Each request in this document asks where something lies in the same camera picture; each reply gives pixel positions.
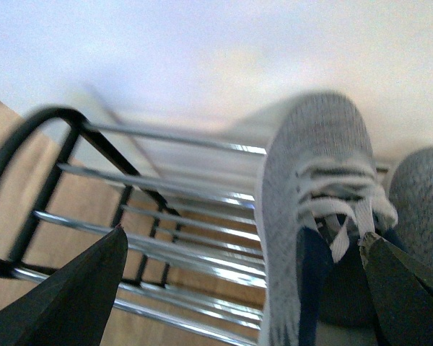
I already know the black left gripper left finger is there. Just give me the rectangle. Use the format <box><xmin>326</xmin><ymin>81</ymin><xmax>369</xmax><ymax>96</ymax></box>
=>
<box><xmin>0</xmin><ymin>226</ymin><xmax>128</xmax><ymax>345</ymax></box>

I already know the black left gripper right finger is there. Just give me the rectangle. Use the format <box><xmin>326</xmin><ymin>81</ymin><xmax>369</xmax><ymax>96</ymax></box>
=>
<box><xmin>359</xmin><ymin>232</ymin><xmax>433</xmax><ymax>345</ymax></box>

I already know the grey sneaker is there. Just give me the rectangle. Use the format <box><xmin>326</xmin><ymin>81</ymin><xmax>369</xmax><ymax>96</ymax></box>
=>
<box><xmin>386</xmin><ymin>146</ymin><xmax>433</xmax><ymax>269</ymax></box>
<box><xmin>255</xmin><ymin>92</ymin><xmax>398</xmax><ymax>345</ymax></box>

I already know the black metal shoe rack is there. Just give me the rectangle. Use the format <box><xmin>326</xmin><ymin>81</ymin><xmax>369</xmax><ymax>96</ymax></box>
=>
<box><xmin>0</xmin><ymin>103</ymin><xmax>266</xmax><ymax>345</ymax></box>

